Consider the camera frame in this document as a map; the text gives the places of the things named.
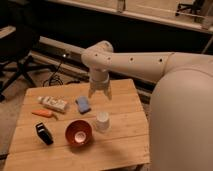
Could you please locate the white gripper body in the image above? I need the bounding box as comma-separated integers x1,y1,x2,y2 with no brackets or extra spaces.
89,69,109,91

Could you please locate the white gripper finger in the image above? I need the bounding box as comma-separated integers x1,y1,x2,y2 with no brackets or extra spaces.
88,89,95,98
105,88,112,100

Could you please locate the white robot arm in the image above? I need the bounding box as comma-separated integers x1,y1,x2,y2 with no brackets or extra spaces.
81,41,213,171

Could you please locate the white paper cup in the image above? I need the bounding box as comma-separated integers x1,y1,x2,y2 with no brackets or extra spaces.
96,112,110,132

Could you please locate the red bowl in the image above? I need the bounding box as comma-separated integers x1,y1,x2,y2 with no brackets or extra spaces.
65,120,92,147

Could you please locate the orange marker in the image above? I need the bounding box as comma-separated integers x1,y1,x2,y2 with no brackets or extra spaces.
31,110,57,119

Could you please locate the black stapler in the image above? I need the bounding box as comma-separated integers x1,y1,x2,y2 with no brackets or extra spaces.
36,123,53,145

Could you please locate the black office chair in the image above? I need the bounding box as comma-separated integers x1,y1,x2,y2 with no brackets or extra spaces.
0,25,56,102

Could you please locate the distant office chair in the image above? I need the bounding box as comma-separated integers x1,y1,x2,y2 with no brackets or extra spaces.
175,0,213,17

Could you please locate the black cable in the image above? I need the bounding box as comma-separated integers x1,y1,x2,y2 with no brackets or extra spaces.
42,52,81,88

